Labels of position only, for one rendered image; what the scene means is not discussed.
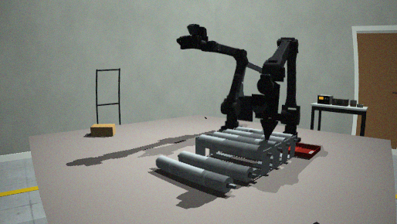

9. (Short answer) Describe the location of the red scrap tray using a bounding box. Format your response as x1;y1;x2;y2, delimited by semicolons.
294;143;321;158

